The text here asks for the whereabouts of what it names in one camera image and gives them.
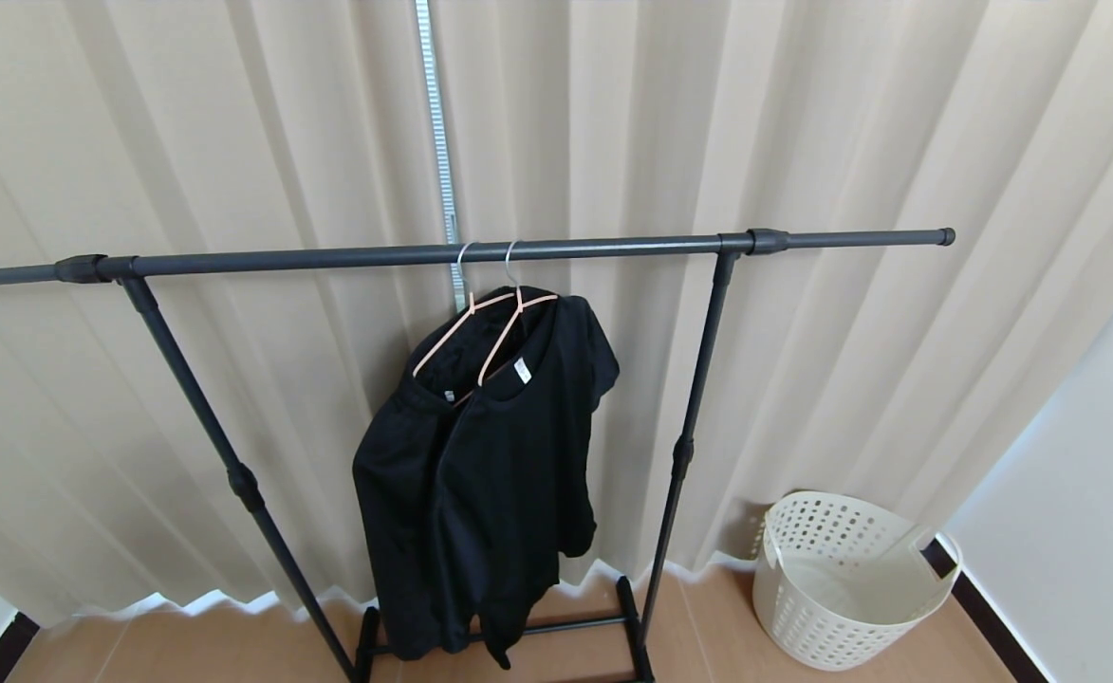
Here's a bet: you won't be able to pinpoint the black garment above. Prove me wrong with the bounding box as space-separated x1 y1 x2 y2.
431 296 621 671

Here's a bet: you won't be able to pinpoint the black drawstring shorts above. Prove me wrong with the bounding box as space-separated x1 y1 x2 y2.
352 286 557 663

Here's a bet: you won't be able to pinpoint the black clothes rack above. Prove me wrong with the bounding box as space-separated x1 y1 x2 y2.
0 228 956 683

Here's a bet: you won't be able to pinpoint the beige curtain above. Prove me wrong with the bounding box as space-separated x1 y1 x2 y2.
0 0 1113 627

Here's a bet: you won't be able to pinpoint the pink clothes hanger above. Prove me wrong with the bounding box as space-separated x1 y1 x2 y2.
476 240 560 388
412 242 517 380

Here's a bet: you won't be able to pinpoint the white laundry basket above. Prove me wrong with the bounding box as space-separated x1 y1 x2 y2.
753 491 964 673

